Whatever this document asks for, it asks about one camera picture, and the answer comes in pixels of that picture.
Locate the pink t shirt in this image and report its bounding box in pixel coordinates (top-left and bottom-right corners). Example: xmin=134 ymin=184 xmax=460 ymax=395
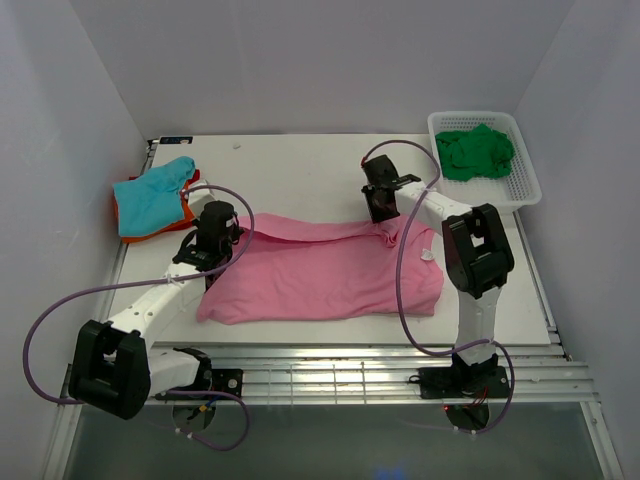
xmin=197 ymin=213 xmax=444 ymax=325

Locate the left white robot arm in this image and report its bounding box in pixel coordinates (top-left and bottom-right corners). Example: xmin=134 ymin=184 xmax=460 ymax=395
xmin=68 ymin=201 xmax=244 ymax=419

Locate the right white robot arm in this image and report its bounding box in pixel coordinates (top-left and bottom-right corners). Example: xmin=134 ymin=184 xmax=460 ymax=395
xmin=362 ymin=155 xmax=515 ymax=399

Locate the orange folded t shirt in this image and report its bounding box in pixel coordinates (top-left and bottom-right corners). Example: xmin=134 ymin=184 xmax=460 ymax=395
xmin=113 ymin=179 xmax=195 ymax=244

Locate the cyan folded t shirt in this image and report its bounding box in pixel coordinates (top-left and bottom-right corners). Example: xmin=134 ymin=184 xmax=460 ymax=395
xmin=112 ymin=155 xmax=197 ymax=237

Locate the green t shirt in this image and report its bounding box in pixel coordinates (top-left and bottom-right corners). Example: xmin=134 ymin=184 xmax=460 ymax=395
xmin=435 ymin=124 xmax=515 ymax=182

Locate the white plastic basket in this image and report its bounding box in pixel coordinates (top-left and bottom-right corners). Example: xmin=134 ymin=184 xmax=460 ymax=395
xmin=428 ymin=111 xmax=542 ymax=213

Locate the dark label sticker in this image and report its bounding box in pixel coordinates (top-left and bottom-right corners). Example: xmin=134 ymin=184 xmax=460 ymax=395
xmin=159 ymin=136 xmax=193 ymax=145

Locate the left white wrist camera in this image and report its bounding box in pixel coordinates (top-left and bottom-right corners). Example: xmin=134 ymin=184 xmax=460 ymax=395
xmin=180 ymin=179 xmax=215 ymax=222

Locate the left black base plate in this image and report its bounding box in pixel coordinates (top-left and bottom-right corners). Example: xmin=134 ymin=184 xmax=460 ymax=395
xmin=204 ymin=368 xmax=244 ymax=398

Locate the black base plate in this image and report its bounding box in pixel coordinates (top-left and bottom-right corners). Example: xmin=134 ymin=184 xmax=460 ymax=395
xmin=417 ymin=366 xmax=510 ymax=399
xmin=204 ymin=368 xmax=244 ymax=398

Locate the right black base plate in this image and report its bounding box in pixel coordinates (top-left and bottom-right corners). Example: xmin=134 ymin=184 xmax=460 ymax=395
xmin=417 ymin=366 xmax=510 ymax=399

